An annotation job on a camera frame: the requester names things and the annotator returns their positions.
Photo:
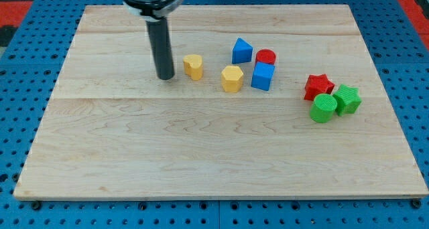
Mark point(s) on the red star block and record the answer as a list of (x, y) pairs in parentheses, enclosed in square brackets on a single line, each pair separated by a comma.
[(317, 84)]

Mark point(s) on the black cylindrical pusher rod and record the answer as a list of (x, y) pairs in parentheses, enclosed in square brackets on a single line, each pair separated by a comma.
[(159, 37)]

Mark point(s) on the blue triangle block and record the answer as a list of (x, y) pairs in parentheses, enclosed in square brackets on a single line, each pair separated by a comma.
[(242, 52)]

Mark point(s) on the yellow heart block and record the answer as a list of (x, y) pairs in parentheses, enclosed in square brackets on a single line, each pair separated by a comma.
[(193, 66)]

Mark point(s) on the wooden board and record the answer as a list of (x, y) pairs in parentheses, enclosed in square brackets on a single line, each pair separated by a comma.
[(113, 131)]

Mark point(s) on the yellow hexagon block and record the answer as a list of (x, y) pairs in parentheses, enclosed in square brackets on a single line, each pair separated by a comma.
[(232, 78)]

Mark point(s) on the green star block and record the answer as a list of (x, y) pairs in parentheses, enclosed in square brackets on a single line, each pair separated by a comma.
[(348, 99)]

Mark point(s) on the red cylinder block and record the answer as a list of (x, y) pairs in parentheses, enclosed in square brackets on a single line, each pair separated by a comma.
[(266, 56)]

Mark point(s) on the blue cube block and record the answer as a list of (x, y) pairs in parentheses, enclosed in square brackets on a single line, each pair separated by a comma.
[(262, 76)]

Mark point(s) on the green cylinder block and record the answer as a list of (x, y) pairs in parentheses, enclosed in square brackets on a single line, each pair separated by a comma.
[(322, 108)]

